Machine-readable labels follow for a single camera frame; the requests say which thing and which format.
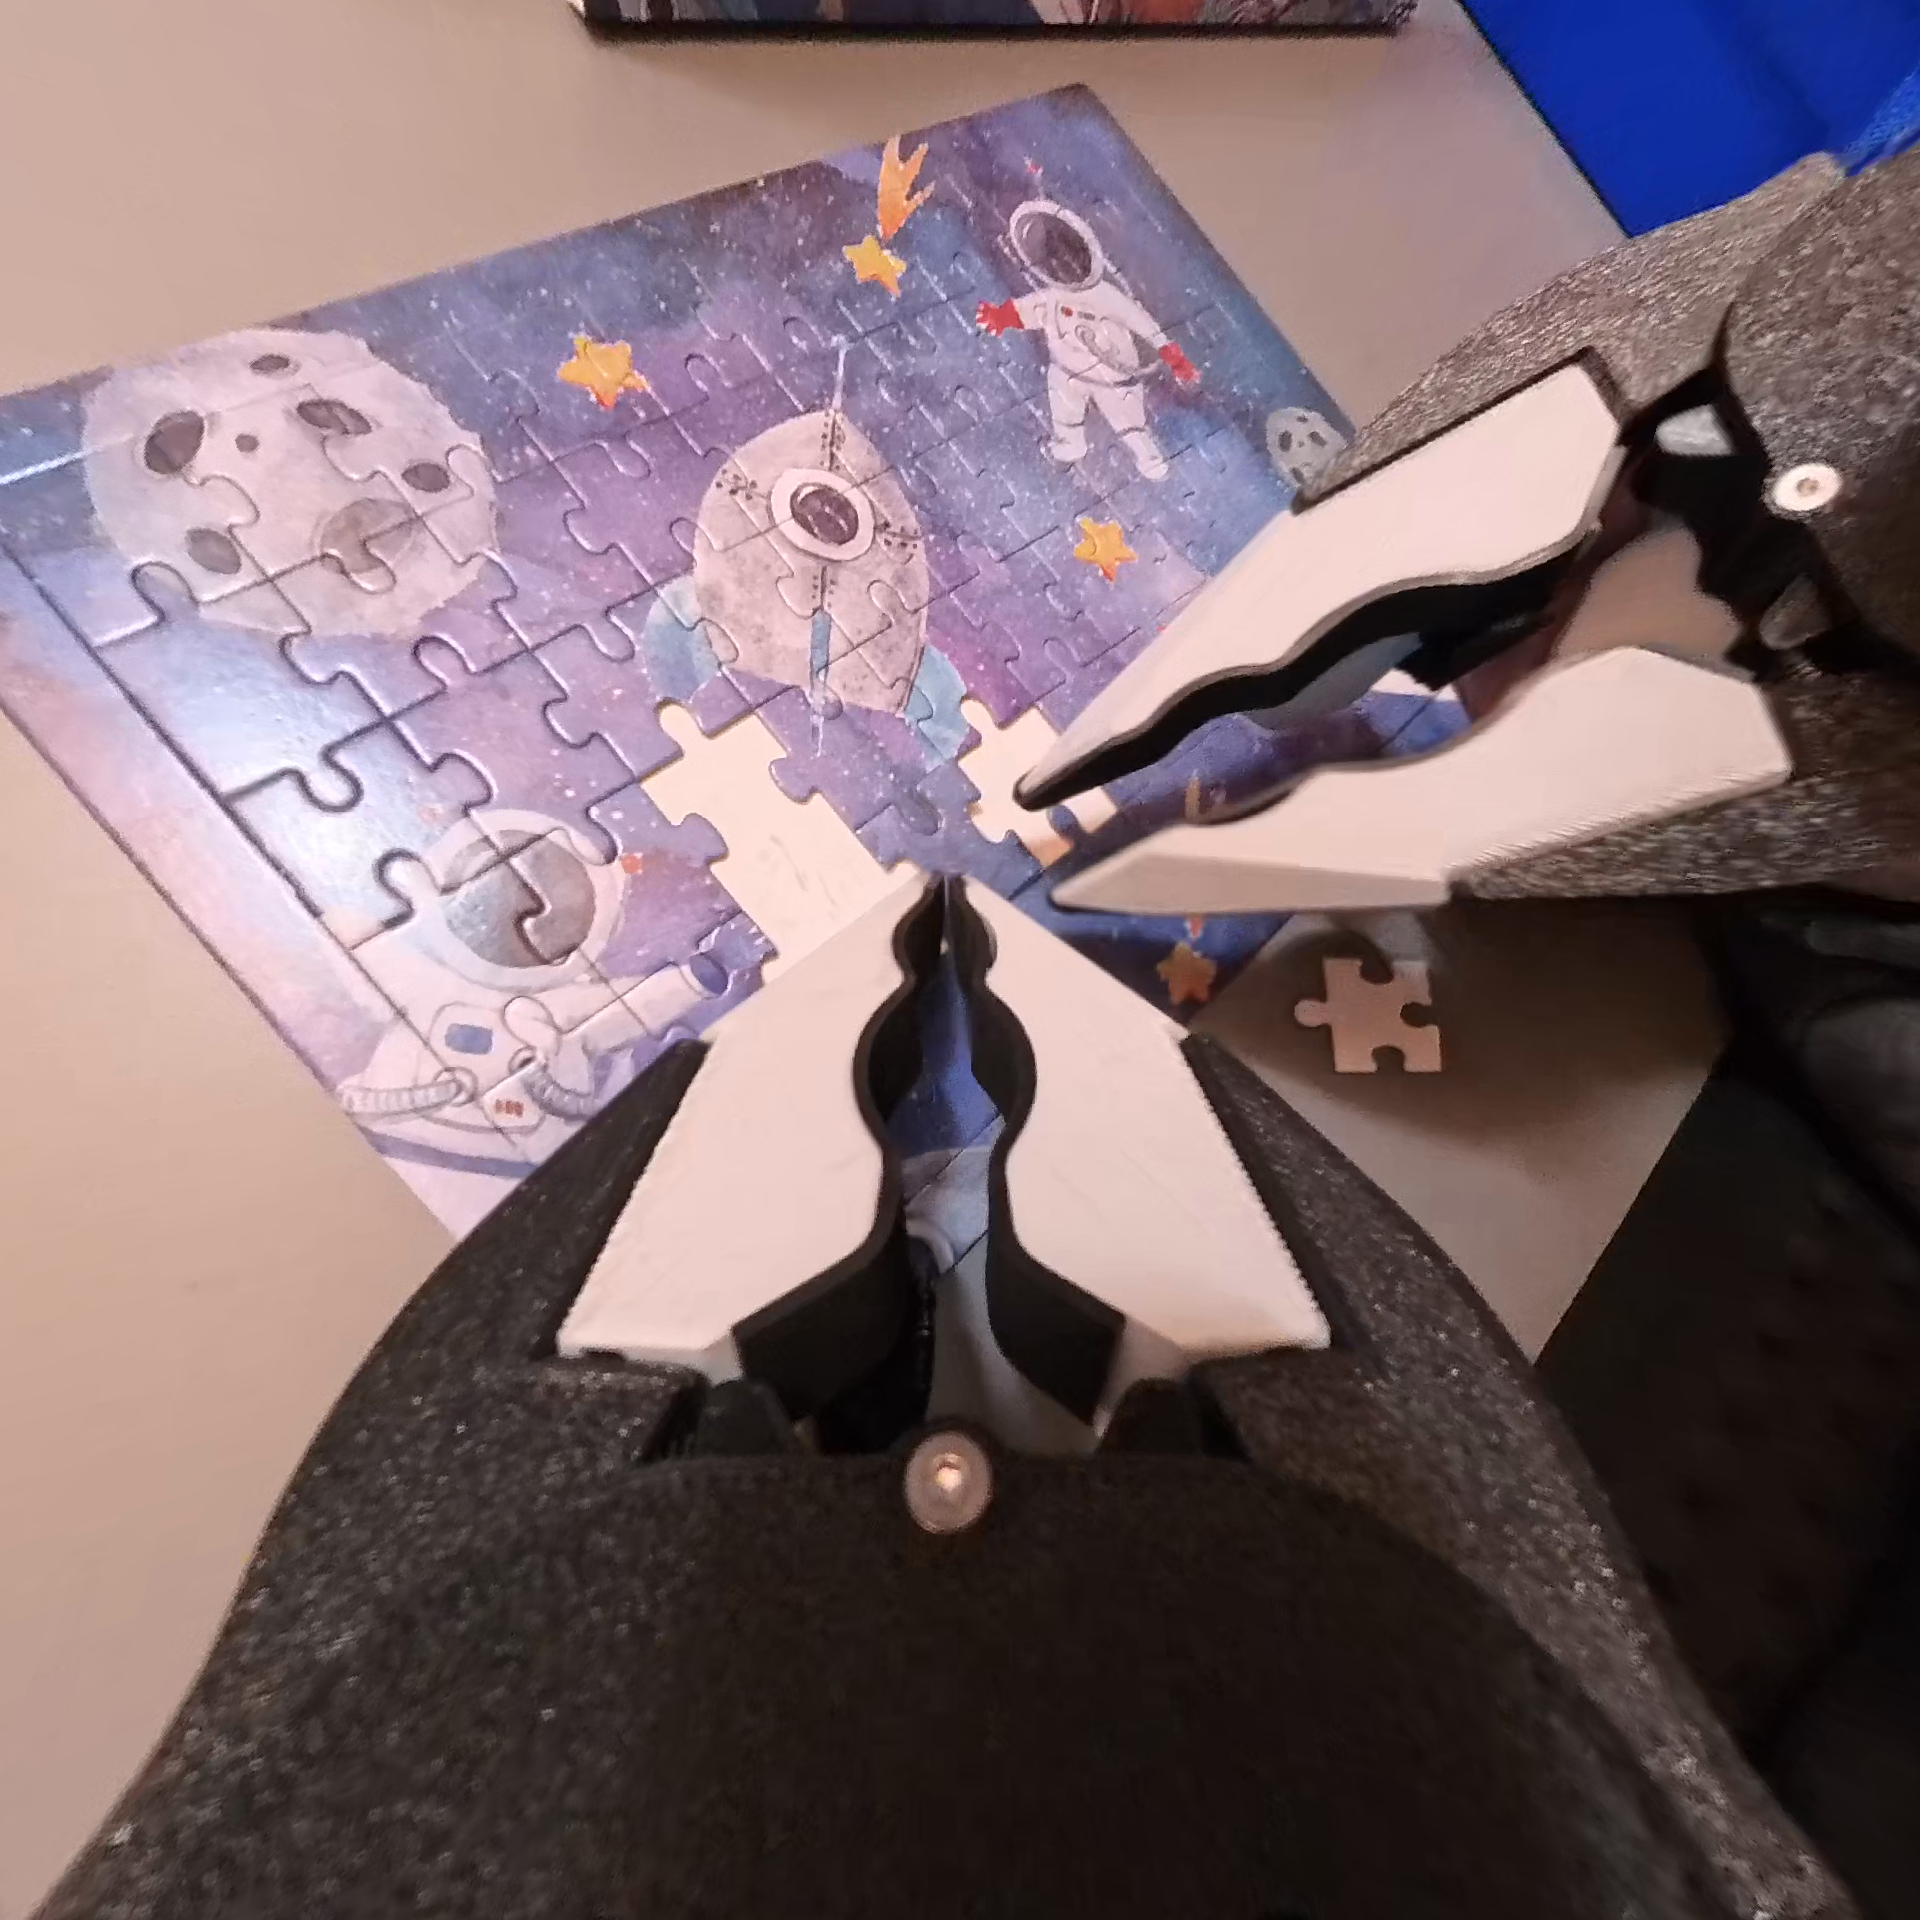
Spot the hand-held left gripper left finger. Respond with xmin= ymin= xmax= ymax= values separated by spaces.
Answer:
xmin=555 ymin=874 xmax=950 ymax=1386

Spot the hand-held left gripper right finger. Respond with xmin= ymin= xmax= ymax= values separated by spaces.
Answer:
xmin=953 ymin=874 xmax=1333 ymax=1421

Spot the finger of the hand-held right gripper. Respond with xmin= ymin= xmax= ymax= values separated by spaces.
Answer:
xmin=1017 ymin=357 xmax=1637 ymax=816
xmin=1047 ymin=648 xmax=1796 ymax=918

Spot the blue plastic bin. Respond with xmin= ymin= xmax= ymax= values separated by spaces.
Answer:
xmin=1458 ymin=0 xmax=1920 ymax=242

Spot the space jigsaw puzzle board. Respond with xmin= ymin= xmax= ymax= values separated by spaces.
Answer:
xmin=0 ymin=82 xmax=1442 ymax=1239

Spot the grey desk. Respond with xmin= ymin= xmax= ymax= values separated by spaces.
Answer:
xmin=0 ymin=0 xmax=1727 ymax=1878

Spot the printed jigsaw puzzle box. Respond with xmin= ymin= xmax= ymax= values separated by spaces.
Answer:
xmin=569 ymin=0 xmax=1420 ymax=42

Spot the white-backed jigsaw puzzle piece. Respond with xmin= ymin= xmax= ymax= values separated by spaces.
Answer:
xmin=1293 ymin=957 xmax=1445 ymax=1078

